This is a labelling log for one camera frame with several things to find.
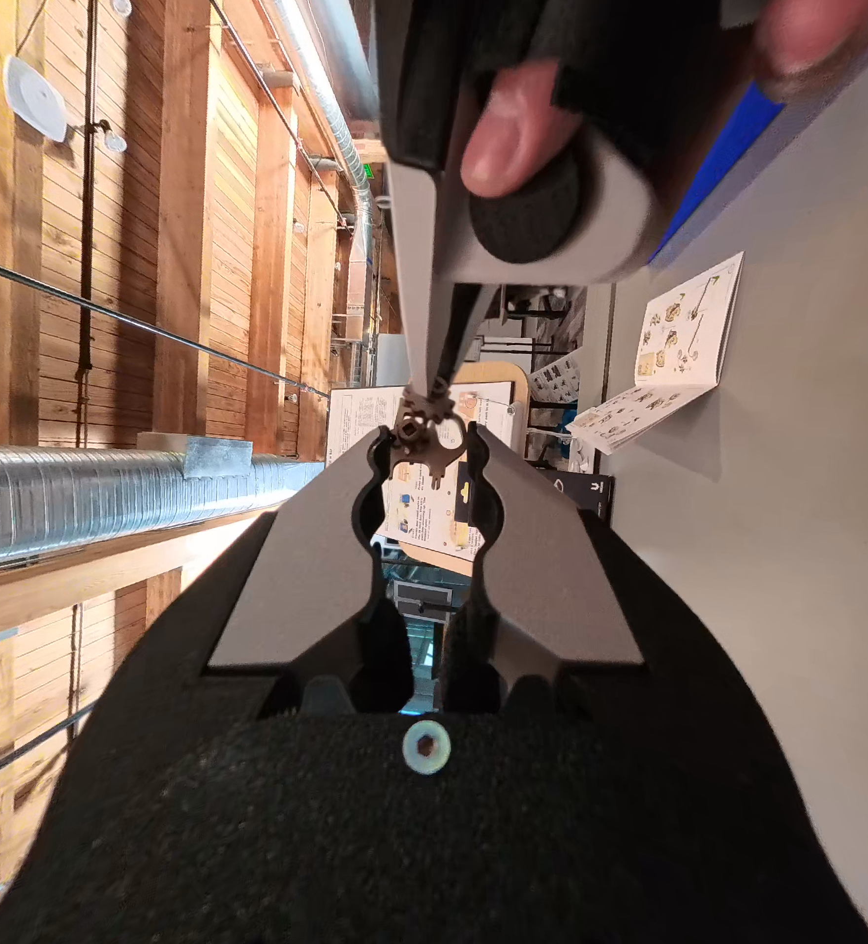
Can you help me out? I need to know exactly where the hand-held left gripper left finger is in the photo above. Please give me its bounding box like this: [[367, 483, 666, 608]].
[[207, 424, 405, 676]]

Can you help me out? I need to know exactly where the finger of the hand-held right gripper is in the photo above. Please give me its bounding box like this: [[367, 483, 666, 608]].
[[386, 164, 479, 399], [432, 284, 500, 398]]

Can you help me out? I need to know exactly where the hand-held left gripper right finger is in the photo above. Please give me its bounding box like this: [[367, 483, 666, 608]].
[[467, 422, 645, 683]]

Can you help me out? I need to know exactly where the wooden model part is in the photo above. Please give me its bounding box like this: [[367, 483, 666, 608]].
[[389, 409, 472, 491]]

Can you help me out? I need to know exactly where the person's right hand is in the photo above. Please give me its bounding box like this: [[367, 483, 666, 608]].
[[459, 0, 868, 199]]

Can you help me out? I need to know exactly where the black box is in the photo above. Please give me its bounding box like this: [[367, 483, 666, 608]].
[[533, 472, 615, 525]]

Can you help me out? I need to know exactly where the printed white sheet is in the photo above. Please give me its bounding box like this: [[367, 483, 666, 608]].
[[531, 353, 582, 405]]

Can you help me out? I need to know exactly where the wooden board with printed sheets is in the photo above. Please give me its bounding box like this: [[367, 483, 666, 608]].
[[325, 360, 531, 578]]

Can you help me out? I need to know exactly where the illustrated instruction booklet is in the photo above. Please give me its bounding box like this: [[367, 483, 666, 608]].
[[567, 251, 746, 456]]

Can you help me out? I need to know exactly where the blue plastic bin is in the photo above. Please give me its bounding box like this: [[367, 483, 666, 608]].
[[648, 81, 787, 266]]

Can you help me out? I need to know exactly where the white ceiling light fixture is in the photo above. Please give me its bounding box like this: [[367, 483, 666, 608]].
[[2, 55, 69, 143]]

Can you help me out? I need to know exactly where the slim metal duct pipe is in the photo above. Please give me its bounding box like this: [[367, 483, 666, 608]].
[[260, 0, 387, 348]]

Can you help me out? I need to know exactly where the large spiral metal duct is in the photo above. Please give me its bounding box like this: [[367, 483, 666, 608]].
[[0, 434, 328, 575]]

